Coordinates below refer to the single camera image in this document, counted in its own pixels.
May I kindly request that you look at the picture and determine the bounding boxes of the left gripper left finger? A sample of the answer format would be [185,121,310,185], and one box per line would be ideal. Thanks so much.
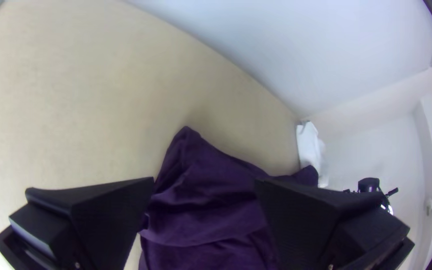
[8,176,155,270]

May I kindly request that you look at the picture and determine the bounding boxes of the dark t-shirt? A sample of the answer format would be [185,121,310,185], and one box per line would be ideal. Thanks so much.
[137,125,320,270]

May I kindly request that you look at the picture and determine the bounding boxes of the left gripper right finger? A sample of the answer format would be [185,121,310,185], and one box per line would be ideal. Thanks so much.
[253,176,413,270]

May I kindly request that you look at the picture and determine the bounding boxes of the heap of white clothes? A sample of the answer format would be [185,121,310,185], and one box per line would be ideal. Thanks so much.
[295,120,331,188]

